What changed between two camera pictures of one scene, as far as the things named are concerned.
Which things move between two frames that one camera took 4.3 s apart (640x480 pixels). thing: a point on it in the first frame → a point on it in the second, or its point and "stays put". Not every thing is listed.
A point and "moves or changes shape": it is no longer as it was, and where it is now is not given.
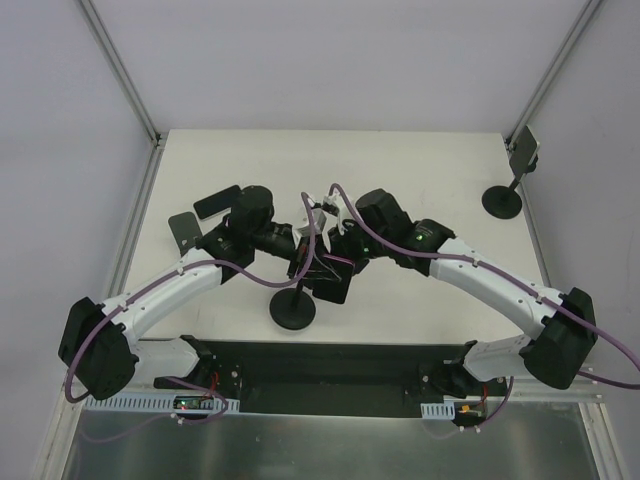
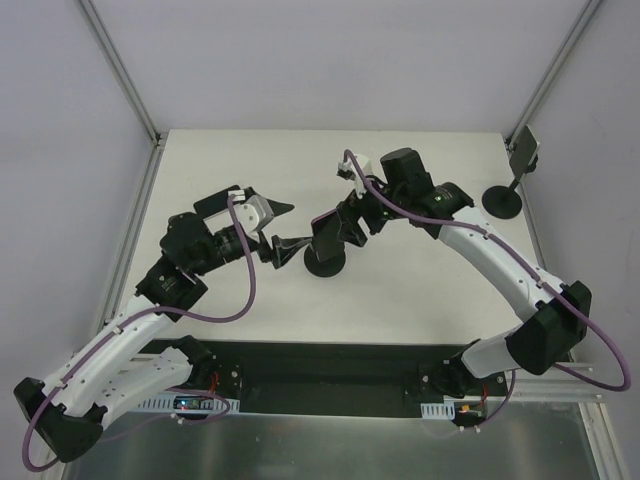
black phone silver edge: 525,148 stays put
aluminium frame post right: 551,73 stays put
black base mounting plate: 339,378 stays put
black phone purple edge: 329,277 moves or changes shape
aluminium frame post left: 122,73 stays put
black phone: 217,202 stays put
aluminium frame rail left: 133,231 stays put
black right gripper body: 347,250 → 348,220
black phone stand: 292,309 moves or changes shape
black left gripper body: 295,260 → 265,245
